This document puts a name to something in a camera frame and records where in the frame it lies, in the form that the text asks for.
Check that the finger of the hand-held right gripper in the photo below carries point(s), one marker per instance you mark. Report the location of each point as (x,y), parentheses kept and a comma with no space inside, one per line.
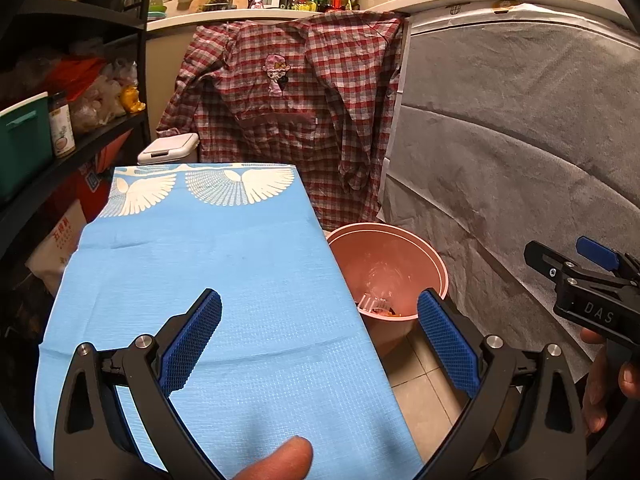
(597,254)
(542,255)

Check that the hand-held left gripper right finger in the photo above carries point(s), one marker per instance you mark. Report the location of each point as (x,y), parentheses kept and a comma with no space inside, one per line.
(445,340)

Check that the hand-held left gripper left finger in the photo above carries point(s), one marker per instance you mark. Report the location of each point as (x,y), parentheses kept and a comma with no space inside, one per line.
(192,340)

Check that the orange snack wrapper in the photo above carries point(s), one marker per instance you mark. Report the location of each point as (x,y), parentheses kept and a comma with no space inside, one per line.
(390,315)

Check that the pink plastic bin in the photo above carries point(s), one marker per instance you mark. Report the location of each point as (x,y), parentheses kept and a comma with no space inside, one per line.
(380,255)

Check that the person's right hand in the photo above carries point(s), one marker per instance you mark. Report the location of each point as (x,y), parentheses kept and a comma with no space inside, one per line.
(595,390)

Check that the person's left hand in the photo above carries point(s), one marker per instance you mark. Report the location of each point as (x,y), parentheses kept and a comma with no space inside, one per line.
(285,460)

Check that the blue printed tablecloth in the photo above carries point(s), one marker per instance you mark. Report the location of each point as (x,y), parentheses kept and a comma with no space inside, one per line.
(225,250)

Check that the white sack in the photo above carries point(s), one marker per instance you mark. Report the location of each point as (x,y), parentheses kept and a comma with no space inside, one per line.
(60,240)

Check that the red cardboard box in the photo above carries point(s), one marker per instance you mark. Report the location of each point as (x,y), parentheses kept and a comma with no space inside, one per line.
(87,195)

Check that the white lidded bin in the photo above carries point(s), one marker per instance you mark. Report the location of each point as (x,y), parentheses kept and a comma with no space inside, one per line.
(167,147)

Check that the red plaid shirt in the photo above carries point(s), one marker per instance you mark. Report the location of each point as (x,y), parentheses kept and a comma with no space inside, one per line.
(300,135)

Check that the yellow crumpled bag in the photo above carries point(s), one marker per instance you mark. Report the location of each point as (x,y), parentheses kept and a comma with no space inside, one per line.
(132,100)

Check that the spice jar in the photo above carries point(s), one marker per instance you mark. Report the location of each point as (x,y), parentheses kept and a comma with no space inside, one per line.
(61,130)

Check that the clear bag of garlic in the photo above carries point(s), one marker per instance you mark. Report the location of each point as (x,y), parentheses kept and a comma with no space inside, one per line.
(97,105)

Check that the green storage box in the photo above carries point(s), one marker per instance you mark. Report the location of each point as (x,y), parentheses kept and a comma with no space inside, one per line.
(25,145)

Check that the red bag on shelf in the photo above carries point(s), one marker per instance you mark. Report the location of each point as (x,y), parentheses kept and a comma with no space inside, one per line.
(75,75)

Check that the white kitchen counter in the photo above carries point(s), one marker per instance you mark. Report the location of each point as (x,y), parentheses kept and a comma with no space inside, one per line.
(210,17)

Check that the green bowls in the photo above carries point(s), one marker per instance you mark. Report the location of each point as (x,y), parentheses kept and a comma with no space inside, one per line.
(157,10)

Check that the black shelf rack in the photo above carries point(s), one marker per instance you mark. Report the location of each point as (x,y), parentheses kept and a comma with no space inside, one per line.
(75,10)

